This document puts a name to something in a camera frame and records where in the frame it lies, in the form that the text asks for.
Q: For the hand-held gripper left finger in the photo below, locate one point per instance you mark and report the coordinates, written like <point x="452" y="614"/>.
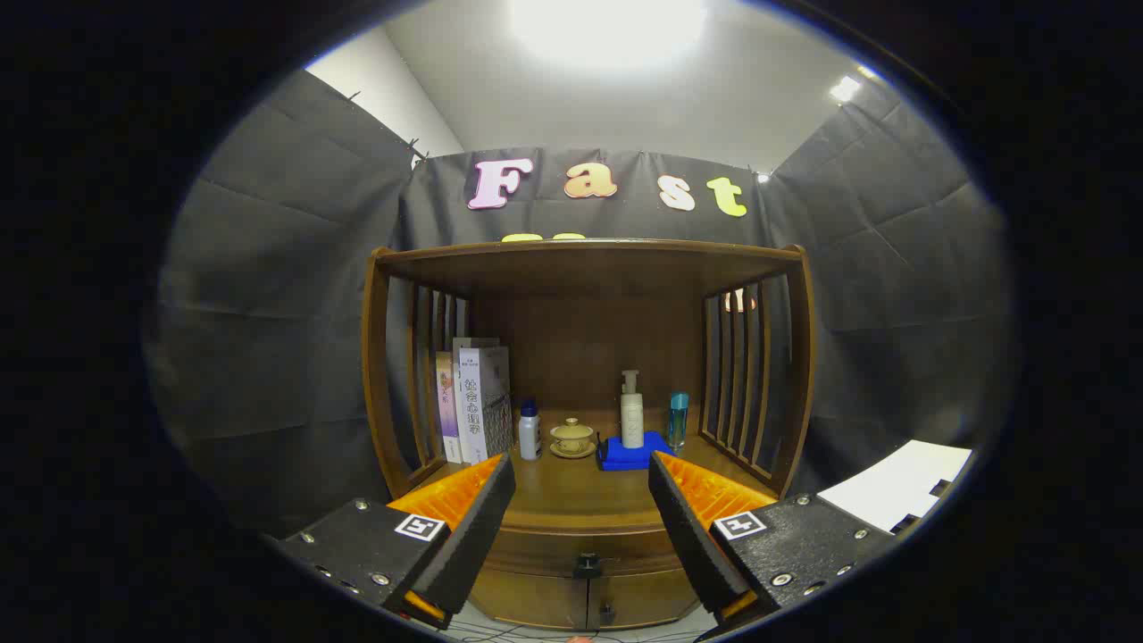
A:
<point x="478" y="522"/>

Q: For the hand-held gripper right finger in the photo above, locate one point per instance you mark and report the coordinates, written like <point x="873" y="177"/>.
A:
<point x="688" y="527"/>

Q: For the wooden cabinet door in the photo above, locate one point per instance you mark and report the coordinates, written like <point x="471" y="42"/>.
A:
<point x="647" y="597"/>
<point x="536" y="600"/>

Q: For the wooden countertop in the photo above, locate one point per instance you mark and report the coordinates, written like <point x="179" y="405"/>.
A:
<point x="576" y="491"/>

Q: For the brown wooden cabinet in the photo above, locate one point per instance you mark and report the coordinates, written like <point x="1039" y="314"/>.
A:
<point x="580" y="268"/>

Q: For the folded blue cloth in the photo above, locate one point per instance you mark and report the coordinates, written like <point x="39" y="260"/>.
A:
<point x="625" y="458"/>

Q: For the white bottle with blue cap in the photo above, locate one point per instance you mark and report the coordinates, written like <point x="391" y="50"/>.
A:
<point x="529" y="438"/>

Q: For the slim blue bottle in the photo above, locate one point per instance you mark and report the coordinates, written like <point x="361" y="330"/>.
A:
<point x="678" y="420"/>

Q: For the purple book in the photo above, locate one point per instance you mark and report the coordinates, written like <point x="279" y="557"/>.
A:
<point x="446" y="411"/>

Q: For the white pump bottle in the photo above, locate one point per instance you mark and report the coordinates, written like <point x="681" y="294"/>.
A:
<point x="632" y="420"/>

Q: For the thick white patterned book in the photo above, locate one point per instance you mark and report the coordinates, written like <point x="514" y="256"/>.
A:
<point x="482" y="402"/>

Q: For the beige lidded teacup with saucer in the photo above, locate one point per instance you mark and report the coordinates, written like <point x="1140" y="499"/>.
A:
<point x="571" y="437"/>

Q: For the white appliance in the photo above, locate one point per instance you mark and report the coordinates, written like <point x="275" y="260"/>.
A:
<point x="893" y="487"/>

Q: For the black backdrop cloth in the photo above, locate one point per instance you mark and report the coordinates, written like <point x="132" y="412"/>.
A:
<point x="286" y="313"/>

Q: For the small ceiling spotlight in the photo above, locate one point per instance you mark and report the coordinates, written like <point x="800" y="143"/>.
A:
<point x="845" y="88"/>

